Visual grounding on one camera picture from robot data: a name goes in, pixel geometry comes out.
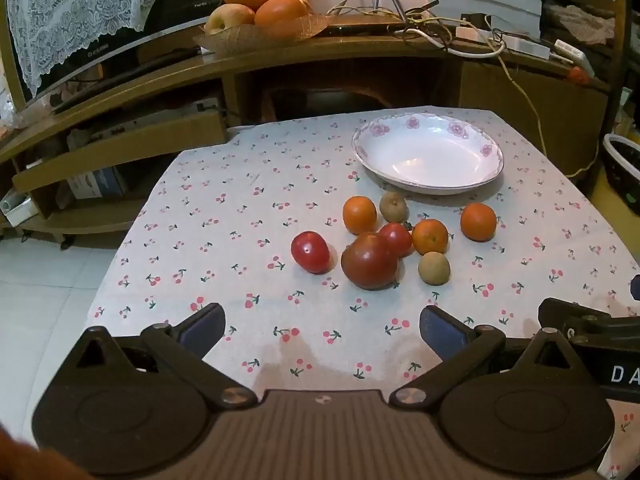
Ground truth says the yellow red apple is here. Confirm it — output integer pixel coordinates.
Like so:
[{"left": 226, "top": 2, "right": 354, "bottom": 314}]
[{"left": 204, "top": 3, "right": 257, "bottom": 36}]

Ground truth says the wooden cabinet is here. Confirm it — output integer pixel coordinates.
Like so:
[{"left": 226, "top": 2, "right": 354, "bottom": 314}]
[{"left": 0, "top": 15, "right": 626, "bottom": 251}]

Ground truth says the small tangerine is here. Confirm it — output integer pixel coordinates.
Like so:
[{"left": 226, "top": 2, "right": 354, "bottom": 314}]
[
  {"left": 411, "top": 218, "right": 449, "bottom": 256},
  {"left": 460, "top": 202, "right": 498, "bottom": 243},
  {"left": 342, "top": 196, "right": 378, "bottom": 236}
]

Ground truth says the white lace cloth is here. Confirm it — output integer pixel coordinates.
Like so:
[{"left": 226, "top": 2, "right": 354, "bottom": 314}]
[{"left": 5, "top": 0, "right": 168, "bottom": 96}]

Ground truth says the white power strip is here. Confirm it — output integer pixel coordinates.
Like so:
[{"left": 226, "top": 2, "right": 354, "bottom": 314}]
[{"left": 455, "top": 25, "right": 553, "bottom": 59}]

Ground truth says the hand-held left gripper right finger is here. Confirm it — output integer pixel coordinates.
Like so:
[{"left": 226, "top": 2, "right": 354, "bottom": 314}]
[{"left": 389, "top": 304, "right": 582, "bottom": 409}]

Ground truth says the woven fruit tray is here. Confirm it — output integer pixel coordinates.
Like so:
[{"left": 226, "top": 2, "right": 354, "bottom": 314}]
[{"left": 192, "top": 14, "right": 333, "bottom": 54}]

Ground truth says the small red tomato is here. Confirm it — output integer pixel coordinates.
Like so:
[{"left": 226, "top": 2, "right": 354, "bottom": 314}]
[
  {"left": 377, "top": 222, "right": 414, "bottom": 259},
  {"left": 291, "top": 231, "right": 331, "bottom": 275}
]

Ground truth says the brown kiwi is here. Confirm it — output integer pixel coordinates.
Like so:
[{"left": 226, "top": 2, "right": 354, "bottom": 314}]
[
  {"left": 379, "top": 192, "right": 408, "bottom": 223},
  {"left": 418, "top": 251, "right": 451, "bottom": 286}
]

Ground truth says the yellow cable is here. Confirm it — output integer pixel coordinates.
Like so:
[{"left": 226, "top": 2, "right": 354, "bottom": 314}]
[{"left": 495, "top": 52, "right": 601, "bottom": 179}]

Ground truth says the black router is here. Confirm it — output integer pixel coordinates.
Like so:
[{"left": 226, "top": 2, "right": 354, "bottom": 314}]
[{"left": 320, "top": 14, "right": 407, "bottom": 37}]

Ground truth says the white adapter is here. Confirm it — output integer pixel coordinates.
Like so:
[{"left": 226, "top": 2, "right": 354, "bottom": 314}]
[{"left": 552, "top": 39, "right": 597, "bottom": 79}]

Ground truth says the white floral plate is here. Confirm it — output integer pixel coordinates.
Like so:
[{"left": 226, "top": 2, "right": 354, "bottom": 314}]
[{"left": 351, "top": 114, "right": 505, "bottom": 196}]

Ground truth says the large dark red tomato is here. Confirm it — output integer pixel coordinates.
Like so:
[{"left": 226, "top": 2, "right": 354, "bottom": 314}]
[{"left": 341, "top": 232, "right": 400, "bottom": 291}]

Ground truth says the white cable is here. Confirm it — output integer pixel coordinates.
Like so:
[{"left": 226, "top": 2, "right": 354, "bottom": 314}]
[{"left": 395, "top": 27, "right": 507, "bottom": 58}]

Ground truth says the blue white box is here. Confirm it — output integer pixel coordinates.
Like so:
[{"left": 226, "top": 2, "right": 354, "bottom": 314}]
[{"left": 65, "top": 167, "right": 128, "bottom": 201}]

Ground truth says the dark woven basket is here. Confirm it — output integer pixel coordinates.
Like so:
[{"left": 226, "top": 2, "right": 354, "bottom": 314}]
[{"left": 602, "top": 132, "right": 640, "bottom": 202}]

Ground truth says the cherry print tablecloth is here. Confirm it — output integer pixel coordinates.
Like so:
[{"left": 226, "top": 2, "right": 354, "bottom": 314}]
[{"left": 82, "top": 106, "right": 640, "bottom": 480}]

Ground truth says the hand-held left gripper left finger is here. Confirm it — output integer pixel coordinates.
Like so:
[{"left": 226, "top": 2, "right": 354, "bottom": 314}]
[{"left": 67, "top": 302, "right": 258, "bottom": 409}]

